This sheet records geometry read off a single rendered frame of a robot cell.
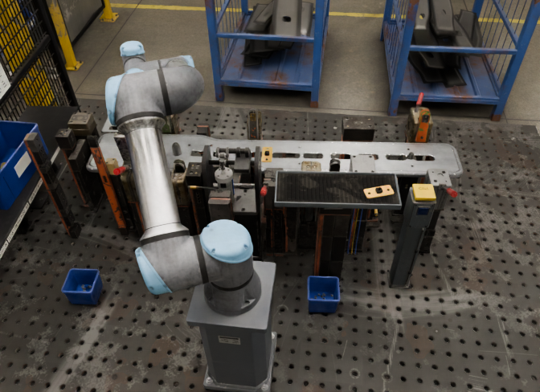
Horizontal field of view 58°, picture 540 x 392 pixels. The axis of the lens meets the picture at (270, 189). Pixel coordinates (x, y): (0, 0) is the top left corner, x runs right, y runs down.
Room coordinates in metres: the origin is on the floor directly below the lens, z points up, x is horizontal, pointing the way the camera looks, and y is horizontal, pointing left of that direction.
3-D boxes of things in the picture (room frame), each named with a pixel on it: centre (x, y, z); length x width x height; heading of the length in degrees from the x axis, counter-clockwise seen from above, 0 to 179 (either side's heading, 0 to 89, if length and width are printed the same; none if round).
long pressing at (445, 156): (1.40, -0.01, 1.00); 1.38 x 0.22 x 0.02; 86
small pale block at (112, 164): (1.30, 0.56, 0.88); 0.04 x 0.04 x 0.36; 86
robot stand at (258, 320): (0.73, 0.10, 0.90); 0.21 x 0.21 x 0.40; 82
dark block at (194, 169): (1.19, 0.25, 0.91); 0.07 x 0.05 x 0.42; 176
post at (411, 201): (1.02, -0.46, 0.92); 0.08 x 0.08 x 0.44; 86
